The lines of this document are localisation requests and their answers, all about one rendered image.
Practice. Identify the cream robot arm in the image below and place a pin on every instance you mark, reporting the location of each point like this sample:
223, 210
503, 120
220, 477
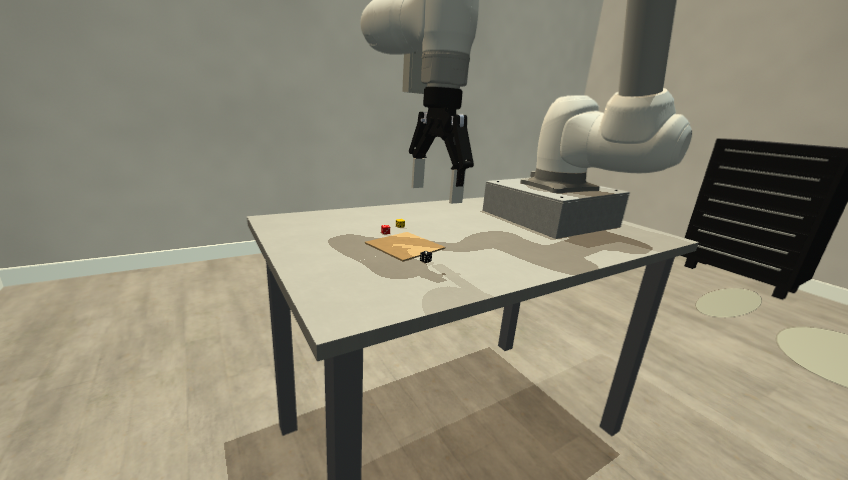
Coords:
640, 131

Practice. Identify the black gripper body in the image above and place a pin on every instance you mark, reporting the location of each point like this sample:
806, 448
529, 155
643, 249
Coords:
444, 102

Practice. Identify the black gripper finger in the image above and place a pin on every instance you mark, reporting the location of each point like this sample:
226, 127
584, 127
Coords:
422, 142
459, 139

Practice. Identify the tan square mat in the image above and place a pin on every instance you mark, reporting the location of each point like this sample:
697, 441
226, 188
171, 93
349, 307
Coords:
404, 246

